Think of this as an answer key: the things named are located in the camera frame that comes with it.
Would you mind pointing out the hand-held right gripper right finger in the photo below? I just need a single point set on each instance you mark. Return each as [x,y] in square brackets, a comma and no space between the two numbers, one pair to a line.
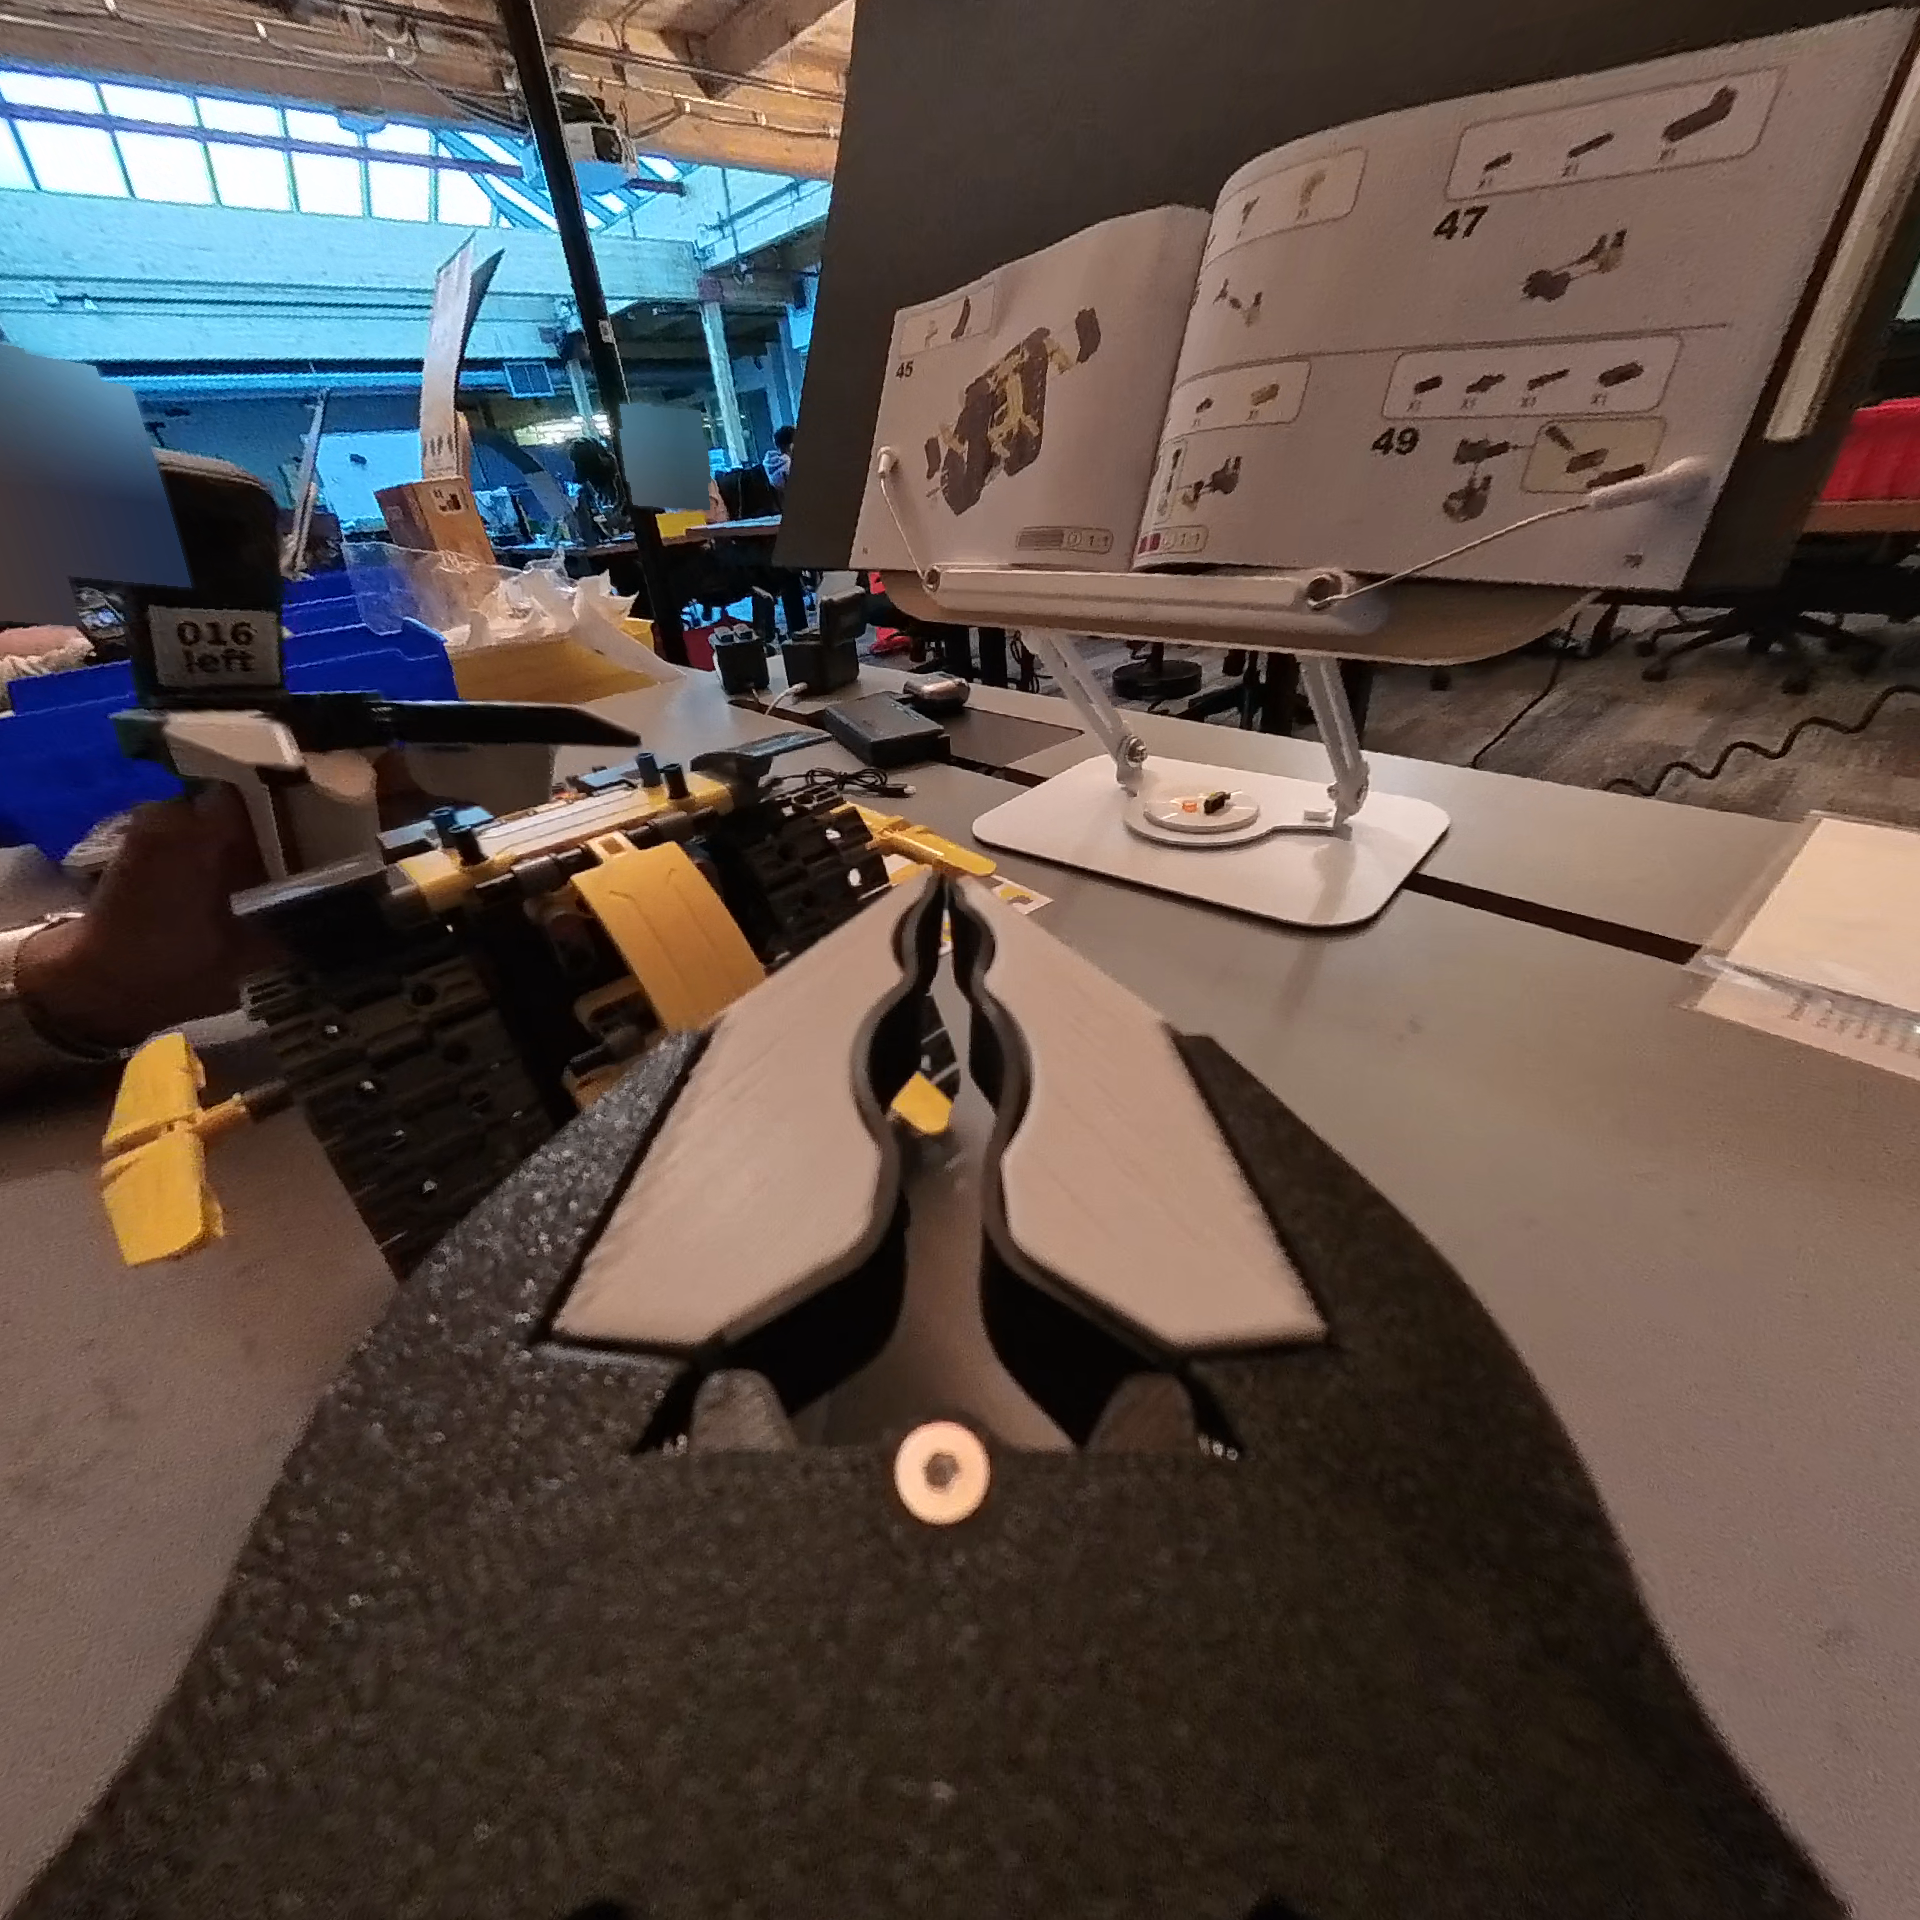
[1141,1185]

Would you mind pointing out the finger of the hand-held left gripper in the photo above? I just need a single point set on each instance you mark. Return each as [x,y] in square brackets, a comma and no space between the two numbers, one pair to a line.
[495,726]

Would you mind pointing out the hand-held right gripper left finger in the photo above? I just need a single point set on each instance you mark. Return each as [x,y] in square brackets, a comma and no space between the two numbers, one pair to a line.
[751,1185]

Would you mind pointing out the small yellow toy piece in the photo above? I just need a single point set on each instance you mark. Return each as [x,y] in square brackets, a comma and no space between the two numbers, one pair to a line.
[921,1105]

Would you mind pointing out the yellow black toy vehicle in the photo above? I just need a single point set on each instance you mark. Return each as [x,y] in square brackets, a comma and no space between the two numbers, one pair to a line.
[452,1021]

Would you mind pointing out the person's left hand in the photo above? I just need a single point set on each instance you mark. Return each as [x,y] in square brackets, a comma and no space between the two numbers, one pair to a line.
[150,915]

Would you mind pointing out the yellow plastic bin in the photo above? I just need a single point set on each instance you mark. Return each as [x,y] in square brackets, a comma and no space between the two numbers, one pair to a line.
[557,673]

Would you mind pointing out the clear plastic bags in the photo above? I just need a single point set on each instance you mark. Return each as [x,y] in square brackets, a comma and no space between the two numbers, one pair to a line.
[495,599]

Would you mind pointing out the blue plastic bin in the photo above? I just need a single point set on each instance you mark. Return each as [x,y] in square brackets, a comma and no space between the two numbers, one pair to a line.
[89,751]
[360,615]

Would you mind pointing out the brown cardboard box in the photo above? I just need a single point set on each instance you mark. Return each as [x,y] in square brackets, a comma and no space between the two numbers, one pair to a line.
[429,517]

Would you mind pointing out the small black charger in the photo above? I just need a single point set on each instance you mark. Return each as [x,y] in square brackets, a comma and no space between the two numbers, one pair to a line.
[742,661]

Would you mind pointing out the white upright cardboard sheet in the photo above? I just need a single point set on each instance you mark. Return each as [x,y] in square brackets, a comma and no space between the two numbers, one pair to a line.
[452,360]

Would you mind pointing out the yellow sticker sheet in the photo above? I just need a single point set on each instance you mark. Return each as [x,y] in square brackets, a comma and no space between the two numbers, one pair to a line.
[1014,896]

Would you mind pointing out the large black charger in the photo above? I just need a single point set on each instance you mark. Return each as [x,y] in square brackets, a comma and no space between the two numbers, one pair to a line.
[822,646]

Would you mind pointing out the white book stand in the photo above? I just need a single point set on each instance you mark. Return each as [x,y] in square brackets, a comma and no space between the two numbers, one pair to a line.
[1320,870]

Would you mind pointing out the small grey case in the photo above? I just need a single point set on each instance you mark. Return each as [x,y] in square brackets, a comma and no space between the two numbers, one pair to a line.
[936,690]

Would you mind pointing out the black support pole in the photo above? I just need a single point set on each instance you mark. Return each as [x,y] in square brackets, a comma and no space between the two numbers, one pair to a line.
[580,240]

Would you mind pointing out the silver wristwatch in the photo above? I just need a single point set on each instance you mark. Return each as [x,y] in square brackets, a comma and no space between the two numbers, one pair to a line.
[33,961]

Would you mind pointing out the paper in clear sleeve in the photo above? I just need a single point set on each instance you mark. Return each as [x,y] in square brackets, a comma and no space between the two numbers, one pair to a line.
[1830,945]

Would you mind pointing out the black backing board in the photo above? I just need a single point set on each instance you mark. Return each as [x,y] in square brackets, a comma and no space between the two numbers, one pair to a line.
[1020,136]

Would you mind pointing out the black office chair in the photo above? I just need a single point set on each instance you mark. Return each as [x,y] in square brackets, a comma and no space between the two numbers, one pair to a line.
[1757,638]

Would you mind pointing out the toy instruction booklet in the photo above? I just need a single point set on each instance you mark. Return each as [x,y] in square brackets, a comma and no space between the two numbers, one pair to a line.
[1350,330]

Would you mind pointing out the red plastic bin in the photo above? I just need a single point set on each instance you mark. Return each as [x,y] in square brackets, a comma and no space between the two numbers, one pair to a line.
[1876,458]

